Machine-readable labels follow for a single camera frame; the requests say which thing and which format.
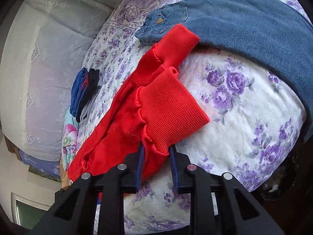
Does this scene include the red track pants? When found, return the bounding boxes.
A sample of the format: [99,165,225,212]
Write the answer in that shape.
[67,24,210,181]

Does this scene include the folded grey garment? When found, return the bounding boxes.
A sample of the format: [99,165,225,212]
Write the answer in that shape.
[80,85,101,123]

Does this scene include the folded floral blanket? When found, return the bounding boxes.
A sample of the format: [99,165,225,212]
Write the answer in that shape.
[62,109,78,171]

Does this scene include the purple floral bedspread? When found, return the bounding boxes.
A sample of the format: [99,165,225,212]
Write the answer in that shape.
[77,0,307,234]

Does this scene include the blue cloth on headboard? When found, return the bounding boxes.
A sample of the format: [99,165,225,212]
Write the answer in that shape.
[19,149,60,178]

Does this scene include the folded red garment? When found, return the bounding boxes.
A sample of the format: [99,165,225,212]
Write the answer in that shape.
[81,72,89,91]

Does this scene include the folded black garment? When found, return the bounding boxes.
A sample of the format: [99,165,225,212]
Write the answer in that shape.
[75,69,102,123]

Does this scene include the folded blue garment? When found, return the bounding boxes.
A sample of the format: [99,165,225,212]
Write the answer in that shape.
[69,67,88,117]

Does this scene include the blue denim jeans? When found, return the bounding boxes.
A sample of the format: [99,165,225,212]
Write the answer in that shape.
[135,0,312,140]

